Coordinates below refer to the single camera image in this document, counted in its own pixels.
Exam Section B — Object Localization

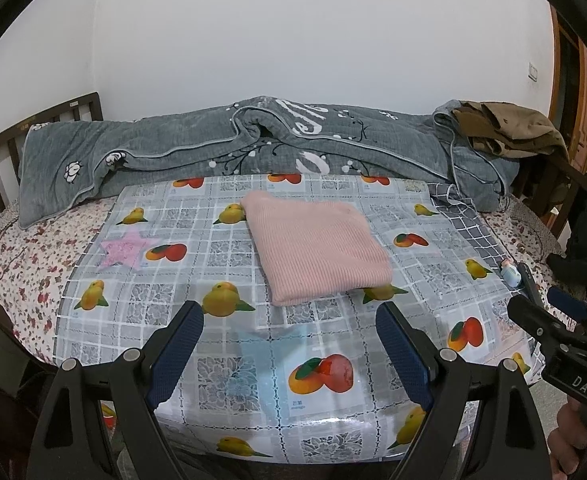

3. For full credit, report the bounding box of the grey floral blanket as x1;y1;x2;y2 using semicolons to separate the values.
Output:
18;95;521;231

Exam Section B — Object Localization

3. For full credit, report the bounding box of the floral bed sheet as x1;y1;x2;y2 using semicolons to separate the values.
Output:
0;194;564;361

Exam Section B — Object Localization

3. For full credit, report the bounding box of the grey checked cloth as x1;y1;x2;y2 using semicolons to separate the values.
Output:
426;182;508;262

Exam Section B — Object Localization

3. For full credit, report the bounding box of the pink knit sweater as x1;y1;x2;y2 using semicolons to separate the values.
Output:
240;190;394;307

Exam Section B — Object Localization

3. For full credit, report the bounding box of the wooden door frame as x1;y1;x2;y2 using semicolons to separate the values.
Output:
547;4;587;177

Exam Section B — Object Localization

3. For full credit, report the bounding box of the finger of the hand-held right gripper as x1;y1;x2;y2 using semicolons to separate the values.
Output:
547;286;587;333
506;295;577;358

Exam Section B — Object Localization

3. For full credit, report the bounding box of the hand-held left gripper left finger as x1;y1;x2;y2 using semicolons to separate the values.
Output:
26;301;204;480

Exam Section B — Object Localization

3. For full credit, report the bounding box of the fruit-printed plastic tablecloth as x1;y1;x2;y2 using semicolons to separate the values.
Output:
56;174;547;463

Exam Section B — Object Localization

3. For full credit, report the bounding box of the person's right hand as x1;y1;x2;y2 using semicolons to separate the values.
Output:
547;400;587;480

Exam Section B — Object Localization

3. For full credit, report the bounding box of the small light blue figurine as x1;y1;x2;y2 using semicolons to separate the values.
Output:
501;259;523;288

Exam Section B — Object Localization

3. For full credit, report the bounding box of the brown jacket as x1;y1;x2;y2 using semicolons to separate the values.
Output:
451;101;570;162

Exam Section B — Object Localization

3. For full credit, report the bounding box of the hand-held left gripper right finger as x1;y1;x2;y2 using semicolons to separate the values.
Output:
376;301;551;480

